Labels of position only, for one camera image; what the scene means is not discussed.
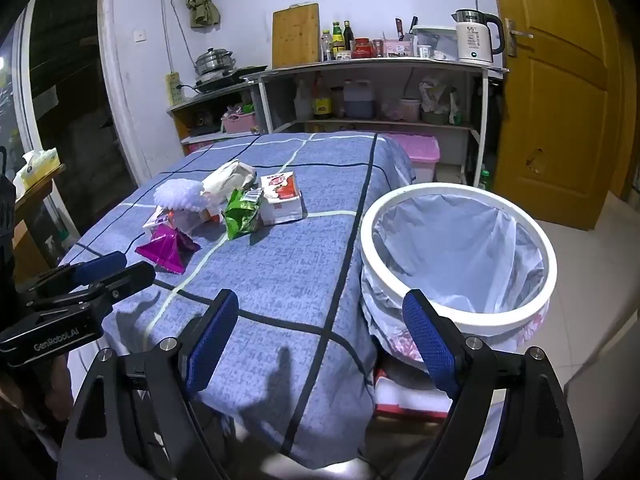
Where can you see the green snack bag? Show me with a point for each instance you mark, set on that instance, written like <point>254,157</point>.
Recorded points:
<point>240,217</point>

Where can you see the red and white carton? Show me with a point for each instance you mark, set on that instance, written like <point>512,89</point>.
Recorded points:
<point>282,205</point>

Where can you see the white purple packet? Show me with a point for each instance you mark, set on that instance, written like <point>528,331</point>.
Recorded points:
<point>157,220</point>

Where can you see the low white shelf unit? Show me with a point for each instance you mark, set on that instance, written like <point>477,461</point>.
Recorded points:
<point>210,99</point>

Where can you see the clear red plastic wrapper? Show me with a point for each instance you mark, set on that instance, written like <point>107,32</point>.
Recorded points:
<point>192,220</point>

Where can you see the red plastic stool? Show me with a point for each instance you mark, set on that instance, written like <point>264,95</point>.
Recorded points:
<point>410,397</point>

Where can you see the green cap sauce bottle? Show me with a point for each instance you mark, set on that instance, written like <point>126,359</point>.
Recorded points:
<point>338,40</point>

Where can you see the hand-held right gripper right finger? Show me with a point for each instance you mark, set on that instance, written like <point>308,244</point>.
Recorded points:
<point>430,345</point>

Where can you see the clear plastic bin liner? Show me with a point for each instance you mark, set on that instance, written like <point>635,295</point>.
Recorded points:
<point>450,240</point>

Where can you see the dark liquid jug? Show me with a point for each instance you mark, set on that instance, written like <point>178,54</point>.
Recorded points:
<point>360,100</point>

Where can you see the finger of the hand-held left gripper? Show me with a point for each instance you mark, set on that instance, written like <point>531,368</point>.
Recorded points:
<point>100,265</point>
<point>130,277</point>

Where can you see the white round trash bin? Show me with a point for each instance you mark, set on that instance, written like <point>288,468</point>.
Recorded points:
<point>480,322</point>

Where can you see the yellow tissue box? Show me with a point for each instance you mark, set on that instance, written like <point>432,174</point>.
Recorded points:
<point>40,167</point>

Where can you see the wooden side table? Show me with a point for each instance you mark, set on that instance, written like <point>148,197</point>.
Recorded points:
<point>30,240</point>

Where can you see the pink lidded tub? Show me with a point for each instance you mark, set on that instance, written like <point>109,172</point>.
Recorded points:
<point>410,110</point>

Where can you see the pink knife block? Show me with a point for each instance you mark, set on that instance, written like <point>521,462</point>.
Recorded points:
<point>400,49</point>

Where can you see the yellow power strip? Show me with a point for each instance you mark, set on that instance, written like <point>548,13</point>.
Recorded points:
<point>173,90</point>

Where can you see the pink floral box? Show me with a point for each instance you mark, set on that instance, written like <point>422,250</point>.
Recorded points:
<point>200,149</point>

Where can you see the yellow wooden door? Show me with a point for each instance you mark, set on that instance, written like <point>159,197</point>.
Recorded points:
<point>550,110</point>

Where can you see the pink storage box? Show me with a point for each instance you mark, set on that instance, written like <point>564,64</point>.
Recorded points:
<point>420,152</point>

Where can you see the black induction cooker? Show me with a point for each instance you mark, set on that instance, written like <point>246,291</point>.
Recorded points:
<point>225,82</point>

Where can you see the dark glass bottle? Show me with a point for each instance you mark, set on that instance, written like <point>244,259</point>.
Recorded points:
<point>348,39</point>

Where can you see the wooden cutting board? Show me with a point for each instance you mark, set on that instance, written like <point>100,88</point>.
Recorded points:
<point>295,35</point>

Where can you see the grey cabinet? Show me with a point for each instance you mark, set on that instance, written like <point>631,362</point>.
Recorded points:
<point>605,390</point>

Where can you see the green floor bottle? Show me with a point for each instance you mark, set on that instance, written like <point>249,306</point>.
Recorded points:
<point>485,180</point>

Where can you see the pink plastic basket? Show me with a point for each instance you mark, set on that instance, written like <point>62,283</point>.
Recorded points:
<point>240,124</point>

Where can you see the steel cooking pot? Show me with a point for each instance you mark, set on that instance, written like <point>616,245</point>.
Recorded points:
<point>214,62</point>

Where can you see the white electric kettle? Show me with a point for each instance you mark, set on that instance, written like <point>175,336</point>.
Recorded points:
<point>472,40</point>

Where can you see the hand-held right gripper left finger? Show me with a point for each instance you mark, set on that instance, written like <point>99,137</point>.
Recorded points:
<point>212,345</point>

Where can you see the red jar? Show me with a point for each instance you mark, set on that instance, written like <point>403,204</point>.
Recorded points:
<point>361,49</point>

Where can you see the crumpled plastic bags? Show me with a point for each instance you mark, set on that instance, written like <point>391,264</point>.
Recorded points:
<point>437,92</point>

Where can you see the clear seasoning bottle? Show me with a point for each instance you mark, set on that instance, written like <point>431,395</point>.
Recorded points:
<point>327,47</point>

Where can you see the magenta foil wrapper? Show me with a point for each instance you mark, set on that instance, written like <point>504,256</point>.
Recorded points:
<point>167,252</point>

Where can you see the yellow label bottle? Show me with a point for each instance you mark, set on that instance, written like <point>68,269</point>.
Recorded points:
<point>322,105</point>

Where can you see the tall white shelf unit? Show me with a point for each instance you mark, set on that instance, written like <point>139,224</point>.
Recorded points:
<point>375,64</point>

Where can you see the white wall switch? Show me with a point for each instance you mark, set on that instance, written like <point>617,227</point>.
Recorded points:
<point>140,35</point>

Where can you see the blue checked blanket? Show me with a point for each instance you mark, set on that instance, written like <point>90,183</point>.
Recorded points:
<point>300,270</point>

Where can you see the white plastic bottle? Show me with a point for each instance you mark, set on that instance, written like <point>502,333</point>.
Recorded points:
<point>302,102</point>

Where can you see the clear white lidded container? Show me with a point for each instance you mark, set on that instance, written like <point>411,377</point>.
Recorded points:
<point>435,42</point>

